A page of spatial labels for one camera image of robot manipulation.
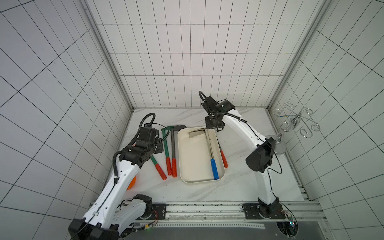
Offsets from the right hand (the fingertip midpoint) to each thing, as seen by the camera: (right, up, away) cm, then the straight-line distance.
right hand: (213, 121), depth 88 cm
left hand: (-32, -13, -12) cm, 37 cm away
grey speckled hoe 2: (+6, -21, +4) cm, 22 cm away
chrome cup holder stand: (+42, +2, -12) cm, 44 cm away
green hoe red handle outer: (-29, -31, -5) cm, 43 cm away
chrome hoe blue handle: (-5, -7, +12) cm, 15 cm away
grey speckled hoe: (-23, -29, -3) cm, 37 cm away
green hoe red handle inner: (-29, -21, +4) cm, 36 cm away
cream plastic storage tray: (-12, -25, +2) cm, 27 cm away
